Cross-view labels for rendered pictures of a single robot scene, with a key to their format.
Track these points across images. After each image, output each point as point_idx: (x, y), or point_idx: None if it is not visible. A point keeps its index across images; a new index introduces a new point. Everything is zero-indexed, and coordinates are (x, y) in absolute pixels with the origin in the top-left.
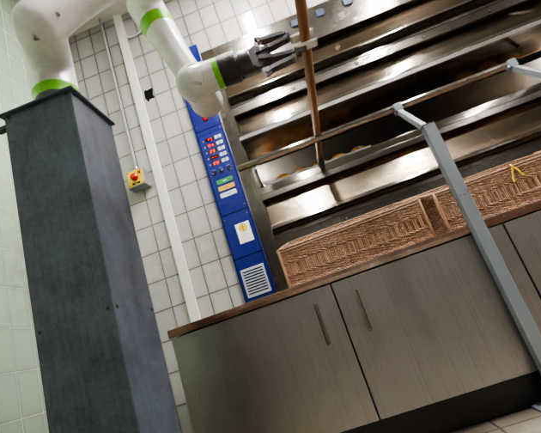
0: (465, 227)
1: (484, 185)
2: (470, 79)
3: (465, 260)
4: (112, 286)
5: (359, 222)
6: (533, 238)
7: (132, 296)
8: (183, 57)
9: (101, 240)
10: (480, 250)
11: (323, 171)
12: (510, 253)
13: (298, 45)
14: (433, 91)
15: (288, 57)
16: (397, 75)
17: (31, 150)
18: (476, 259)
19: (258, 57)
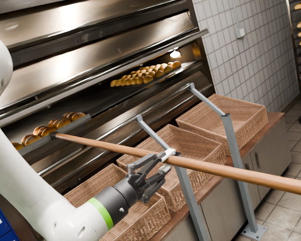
0: (188, 212)
1: (189, 178)
2: (174, 96)
3: (186, 230)
4: None
5: (133, 225)
6: (209, 206)
7: None
8: (26, 181)
9: None
10: (194, 224)
11: (58, 143)
12: (202, 218)
13: (167, 169)
14: (157, 105)
15: (160, 184)
16: (117, 69)
17: None
18: (190, 227)
19: (140, 191)
